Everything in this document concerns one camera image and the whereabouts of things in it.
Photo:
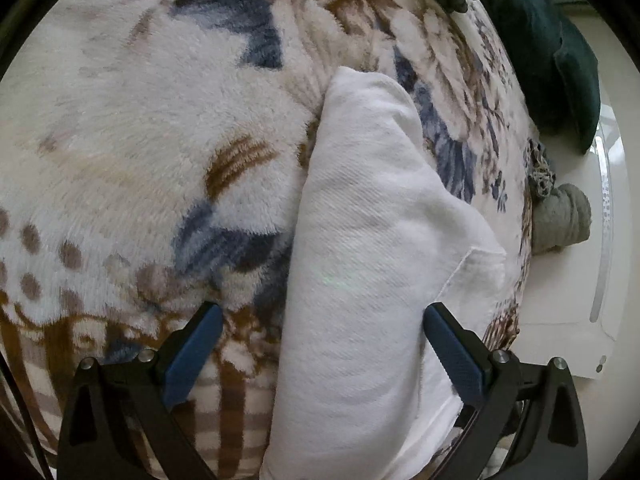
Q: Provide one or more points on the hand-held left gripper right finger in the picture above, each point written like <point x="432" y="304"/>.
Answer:
<point x="455" y="355"/>

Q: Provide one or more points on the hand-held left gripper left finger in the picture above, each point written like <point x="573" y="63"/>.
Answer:
<point x="192" y="355"/>

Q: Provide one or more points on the white pants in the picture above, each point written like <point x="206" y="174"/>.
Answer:
<point x="360" y="260"/>

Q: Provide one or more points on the rolled grey towel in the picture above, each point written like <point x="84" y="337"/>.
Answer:
<point x="562" y="217"/>

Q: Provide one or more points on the blue patterned cloth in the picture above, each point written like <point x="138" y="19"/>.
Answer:
<point x="542" y="170"/>

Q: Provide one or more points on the floral fleece blanket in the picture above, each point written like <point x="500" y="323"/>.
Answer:
<point x="125" y="110"/>

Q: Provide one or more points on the dark green garment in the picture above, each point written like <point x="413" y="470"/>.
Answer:
<point x="555" y="60"/>

